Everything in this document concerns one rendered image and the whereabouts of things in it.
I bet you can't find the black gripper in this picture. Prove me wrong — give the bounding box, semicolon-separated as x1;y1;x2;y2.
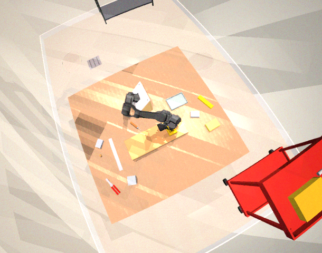
157;123;168;131

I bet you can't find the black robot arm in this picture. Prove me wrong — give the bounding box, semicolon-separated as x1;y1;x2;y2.
121;92;181;130

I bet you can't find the yellow rectangular bar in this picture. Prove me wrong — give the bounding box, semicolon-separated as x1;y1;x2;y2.
198;95;213;109

